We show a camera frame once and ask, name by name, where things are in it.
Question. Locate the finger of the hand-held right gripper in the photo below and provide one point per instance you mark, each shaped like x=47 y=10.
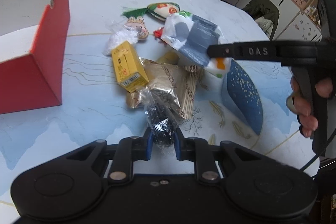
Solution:
x=257 y=51

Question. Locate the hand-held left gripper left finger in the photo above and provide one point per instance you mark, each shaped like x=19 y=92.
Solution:
x=148 y=145

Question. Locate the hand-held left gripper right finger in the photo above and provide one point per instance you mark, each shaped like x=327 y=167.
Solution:
x=178 y=146

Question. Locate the clear bag with black item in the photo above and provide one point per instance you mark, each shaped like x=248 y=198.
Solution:
x=160 y=119

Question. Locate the gold foil packet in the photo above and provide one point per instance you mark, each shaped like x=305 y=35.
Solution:
x=170 y=82

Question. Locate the white bag with navy item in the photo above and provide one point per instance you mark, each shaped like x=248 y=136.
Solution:
x=191 y=35

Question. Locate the yellow carton box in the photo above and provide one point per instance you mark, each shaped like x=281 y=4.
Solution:
x=127 y=66

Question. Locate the clear bag of white granules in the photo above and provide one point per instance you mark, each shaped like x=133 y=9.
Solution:
x=120 y=37

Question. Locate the red cardboard box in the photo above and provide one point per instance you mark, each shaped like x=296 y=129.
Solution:
x=34 y=79

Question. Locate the person's right hand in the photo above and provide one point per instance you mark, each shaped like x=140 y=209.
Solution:
x=304 y=116

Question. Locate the dark green jacket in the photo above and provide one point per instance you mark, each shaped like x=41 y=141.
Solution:
x=262 y=8

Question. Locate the green tasselled sachet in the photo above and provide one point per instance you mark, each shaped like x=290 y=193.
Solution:
x=164 y=10

